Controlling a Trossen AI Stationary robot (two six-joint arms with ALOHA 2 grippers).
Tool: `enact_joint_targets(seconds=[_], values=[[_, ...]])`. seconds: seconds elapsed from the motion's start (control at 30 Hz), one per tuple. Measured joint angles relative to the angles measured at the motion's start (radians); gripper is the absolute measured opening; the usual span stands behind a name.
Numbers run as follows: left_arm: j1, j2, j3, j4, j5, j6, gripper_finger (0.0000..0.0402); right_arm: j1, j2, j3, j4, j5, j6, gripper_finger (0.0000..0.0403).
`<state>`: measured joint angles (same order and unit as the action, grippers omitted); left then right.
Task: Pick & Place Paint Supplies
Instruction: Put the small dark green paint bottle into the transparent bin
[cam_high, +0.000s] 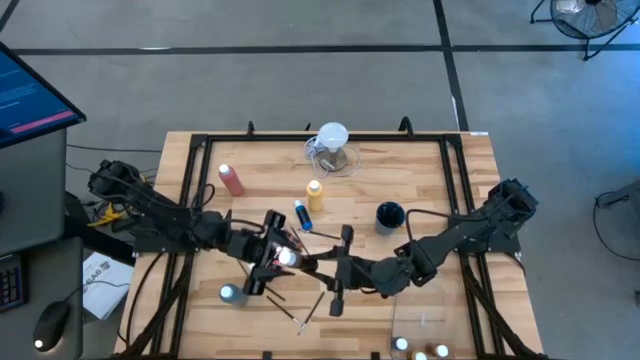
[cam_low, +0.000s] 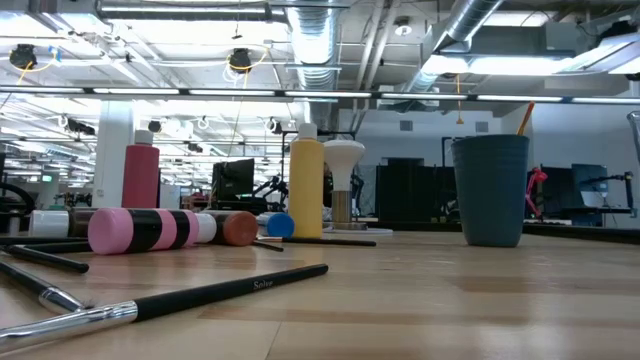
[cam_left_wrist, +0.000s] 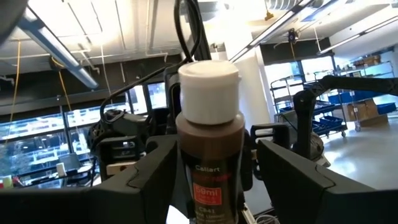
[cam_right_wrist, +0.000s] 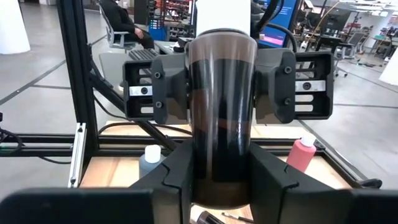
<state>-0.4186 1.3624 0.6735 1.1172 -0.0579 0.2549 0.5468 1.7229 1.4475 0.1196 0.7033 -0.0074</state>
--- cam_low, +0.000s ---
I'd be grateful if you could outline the long ceiling light strip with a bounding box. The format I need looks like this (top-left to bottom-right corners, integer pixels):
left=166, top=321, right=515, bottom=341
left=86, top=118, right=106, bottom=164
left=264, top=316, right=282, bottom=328
left=0, top=85, right=640, bottom=105

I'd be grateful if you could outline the silver slanted ventilation duct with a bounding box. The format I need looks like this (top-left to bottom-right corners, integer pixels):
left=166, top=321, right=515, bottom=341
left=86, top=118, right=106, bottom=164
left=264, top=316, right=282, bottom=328
left=404, top=0, right=504, bottom=94

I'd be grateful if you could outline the light blue paint bottle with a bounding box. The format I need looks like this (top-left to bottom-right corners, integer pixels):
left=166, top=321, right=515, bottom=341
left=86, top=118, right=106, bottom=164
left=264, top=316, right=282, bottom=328
left=256, top=211, right=296, bottom=239

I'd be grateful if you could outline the tall yellow paint bottle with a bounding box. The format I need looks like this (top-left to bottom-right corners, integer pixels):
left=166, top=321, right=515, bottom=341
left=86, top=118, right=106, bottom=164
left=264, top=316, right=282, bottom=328
left=288, top=122, right=326, bottom=240

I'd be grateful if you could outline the terracotta paint bottle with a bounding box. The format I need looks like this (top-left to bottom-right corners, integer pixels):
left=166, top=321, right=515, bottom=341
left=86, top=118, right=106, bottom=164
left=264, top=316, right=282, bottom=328
left=208, top=210, right=260, bottom=247

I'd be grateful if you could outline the clear plastic bin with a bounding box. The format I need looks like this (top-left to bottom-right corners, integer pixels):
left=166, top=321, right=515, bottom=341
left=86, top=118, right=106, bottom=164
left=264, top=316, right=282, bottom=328
left=627, top=110, right=640, bottom=166

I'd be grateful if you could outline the silver ribbed ventilation duct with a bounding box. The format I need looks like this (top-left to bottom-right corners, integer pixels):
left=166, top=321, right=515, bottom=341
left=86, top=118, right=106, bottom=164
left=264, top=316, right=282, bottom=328
left=284, top=0, right=346, bottom=131

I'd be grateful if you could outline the brown white-capped paint bottle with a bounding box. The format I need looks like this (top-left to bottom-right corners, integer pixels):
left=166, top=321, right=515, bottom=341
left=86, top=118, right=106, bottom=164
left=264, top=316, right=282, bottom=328
left=28, top=209, right=96, bottom=239

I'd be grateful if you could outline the tall red paint bottle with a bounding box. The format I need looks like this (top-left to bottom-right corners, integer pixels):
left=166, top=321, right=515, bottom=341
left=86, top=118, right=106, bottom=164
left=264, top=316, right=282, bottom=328
left=122, top=129, right=161, bottom=210

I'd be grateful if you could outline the white mushroom lamp metal base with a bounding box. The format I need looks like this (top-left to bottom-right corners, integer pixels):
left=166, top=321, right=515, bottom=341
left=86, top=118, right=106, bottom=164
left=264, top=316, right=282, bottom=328
left=322, top=139, right=394, bottom=236

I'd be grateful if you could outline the pink paint bottle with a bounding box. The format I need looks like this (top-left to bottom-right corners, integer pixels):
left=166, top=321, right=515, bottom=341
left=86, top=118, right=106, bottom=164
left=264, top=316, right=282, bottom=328
left=88, top=206, right=219, bottom=256

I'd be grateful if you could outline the blue-lit computer monitor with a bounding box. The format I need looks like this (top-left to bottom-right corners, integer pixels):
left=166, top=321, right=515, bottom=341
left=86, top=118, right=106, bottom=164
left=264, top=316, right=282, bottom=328
left=571, top=163, right=610, bottom=209

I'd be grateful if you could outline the orange handled paintbrush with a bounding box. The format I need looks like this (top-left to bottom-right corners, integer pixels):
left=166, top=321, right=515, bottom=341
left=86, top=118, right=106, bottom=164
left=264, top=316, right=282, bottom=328
left=516, top=101, right=536, bottom=137

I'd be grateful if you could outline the black paintbrush Solve print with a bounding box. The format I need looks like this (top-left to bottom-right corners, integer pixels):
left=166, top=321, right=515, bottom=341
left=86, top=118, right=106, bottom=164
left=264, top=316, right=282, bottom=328
left=0, top=263, right=330, bottom=354

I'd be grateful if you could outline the black ceiling cable reel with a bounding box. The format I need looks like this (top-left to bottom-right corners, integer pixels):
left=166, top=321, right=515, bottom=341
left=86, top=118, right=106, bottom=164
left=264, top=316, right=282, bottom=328
left=228, top=47, right=253, bottom=75
left=9, top=43, right=39, bottom=70

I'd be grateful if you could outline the red articulated stand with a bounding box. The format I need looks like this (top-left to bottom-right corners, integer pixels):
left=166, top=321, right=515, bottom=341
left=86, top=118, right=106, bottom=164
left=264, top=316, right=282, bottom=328
left=525, top=167, right=549, bottom=219

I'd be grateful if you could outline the white building column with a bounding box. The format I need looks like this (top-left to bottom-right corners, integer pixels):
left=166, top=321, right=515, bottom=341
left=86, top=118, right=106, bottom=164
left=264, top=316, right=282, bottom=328
left=92, top=102, right=135, bottom=202

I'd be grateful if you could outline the black aluminium table frame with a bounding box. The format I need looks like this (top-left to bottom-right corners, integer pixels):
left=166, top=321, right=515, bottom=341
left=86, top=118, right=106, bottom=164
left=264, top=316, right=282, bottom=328
left=369, top=219, right=640, bottom=246

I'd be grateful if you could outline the black computer monitor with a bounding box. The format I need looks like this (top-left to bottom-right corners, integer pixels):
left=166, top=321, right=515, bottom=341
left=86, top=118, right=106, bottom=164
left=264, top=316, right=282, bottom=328
left=211, top=158, right=256, bottom=201

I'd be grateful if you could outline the yellow hanging cord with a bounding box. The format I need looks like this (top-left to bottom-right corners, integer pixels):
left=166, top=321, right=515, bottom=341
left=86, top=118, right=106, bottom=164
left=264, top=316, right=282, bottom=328
left=454, top=73, right=464, bottom=126

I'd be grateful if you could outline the black curved cable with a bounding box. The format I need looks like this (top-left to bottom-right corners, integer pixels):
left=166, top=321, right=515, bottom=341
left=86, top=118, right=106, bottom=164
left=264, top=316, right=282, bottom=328
left=0, top=180, right=37, bottom=214

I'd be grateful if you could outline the grey-blue plastic cup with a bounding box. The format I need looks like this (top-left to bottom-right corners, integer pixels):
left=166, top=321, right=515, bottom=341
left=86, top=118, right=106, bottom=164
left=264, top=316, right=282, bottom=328
left=451, top=133, right=531, bottom=249

